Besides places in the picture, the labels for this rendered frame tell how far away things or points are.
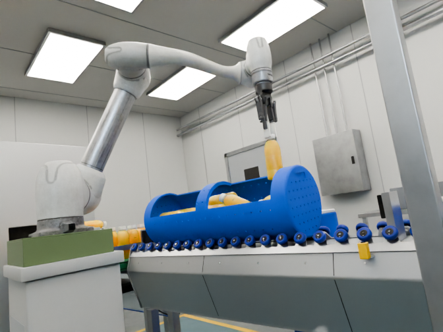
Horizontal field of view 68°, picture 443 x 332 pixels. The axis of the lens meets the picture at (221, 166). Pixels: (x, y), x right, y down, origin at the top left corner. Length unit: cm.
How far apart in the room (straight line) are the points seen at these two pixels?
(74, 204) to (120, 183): 525
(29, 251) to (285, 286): 85
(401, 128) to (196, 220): 95
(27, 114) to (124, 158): 178
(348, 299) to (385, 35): 77
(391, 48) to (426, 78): 368
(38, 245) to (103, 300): 28
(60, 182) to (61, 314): 43
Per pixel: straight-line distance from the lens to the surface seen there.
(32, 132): 625
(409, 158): 82
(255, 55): 145
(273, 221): 124
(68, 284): 121
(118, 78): 157
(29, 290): 118
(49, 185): 129
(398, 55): 86
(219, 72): 156
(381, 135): 461
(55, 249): 120
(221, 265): 143
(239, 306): 146
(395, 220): 116
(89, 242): 123
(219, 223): 139
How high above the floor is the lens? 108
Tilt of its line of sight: 8 degrees up
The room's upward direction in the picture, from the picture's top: 7 degrees counter-clockwise
